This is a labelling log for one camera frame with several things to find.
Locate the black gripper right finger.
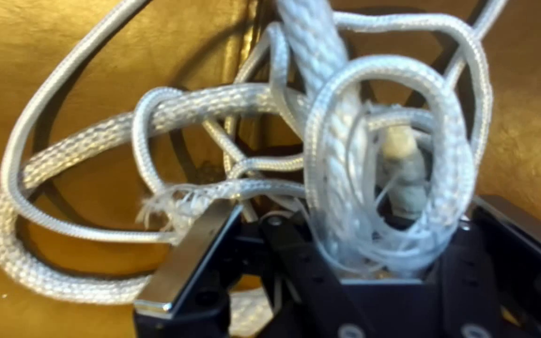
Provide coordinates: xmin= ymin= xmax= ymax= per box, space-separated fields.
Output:
xmin=469 ymin=195 xmax=541 ymax=338

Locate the thick braided white rope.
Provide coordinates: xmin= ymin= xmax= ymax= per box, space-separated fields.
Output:
xmin=0 ymin=0 xmax=494 ymax=308

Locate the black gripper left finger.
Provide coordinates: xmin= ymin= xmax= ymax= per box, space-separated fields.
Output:
xmin=133 ymin=199 xmax=244 ymax=338

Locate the mustard leather chair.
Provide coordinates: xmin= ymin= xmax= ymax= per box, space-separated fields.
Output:
xmin=0 ymin=0 xmax=541 ymax=338

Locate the thin smooth white cord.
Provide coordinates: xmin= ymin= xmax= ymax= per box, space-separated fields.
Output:
xmin=0 ymin=0 xmax=510 ymax=246

